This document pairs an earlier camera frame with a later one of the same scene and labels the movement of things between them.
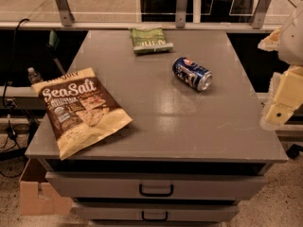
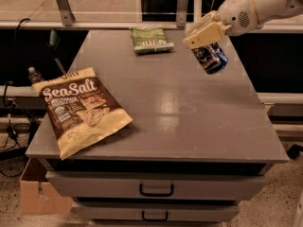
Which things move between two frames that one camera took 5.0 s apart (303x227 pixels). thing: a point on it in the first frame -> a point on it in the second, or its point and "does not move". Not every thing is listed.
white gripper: x=293 y=38 -> x=237 y=16
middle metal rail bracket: x=181 y=6 does not move
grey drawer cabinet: x=188 y=156 does not move
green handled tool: x=53 y=44 does not move
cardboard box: x=36 y=195 does not move
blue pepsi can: x=192 y=74 -> x=212 y=58
